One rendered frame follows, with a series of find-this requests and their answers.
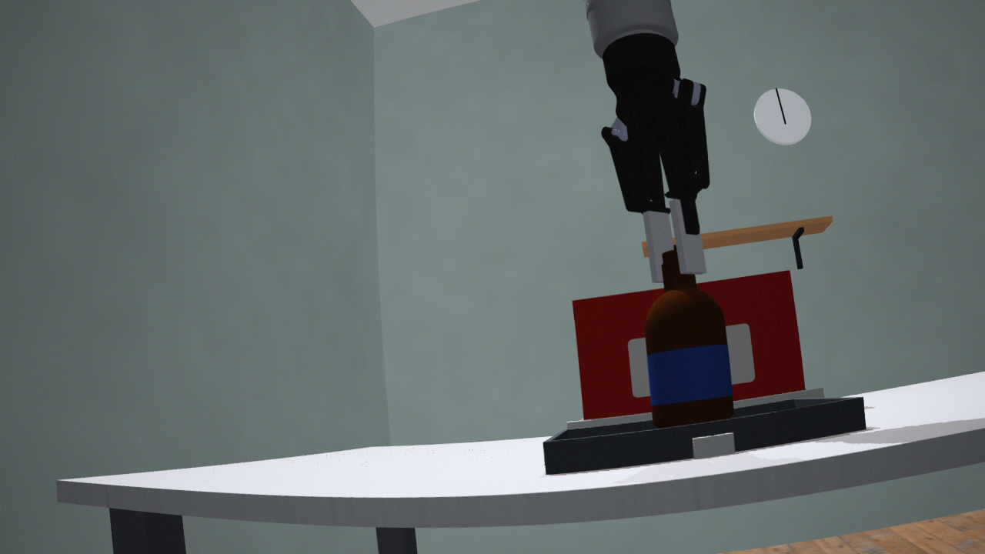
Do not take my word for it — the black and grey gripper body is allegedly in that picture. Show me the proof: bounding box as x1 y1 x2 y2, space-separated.
603 33 682 137

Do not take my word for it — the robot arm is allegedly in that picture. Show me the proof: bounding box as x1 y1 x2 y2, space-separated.
583 0 679 59

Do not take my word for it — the brown glass bottle with blue label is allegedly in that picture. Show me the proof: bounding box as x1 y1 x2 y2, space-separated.
645 249 734 429

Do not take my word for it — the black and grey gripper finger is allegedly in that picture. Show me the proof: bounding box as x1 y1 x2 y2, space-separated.
601 99 674 283
639 78 710 275

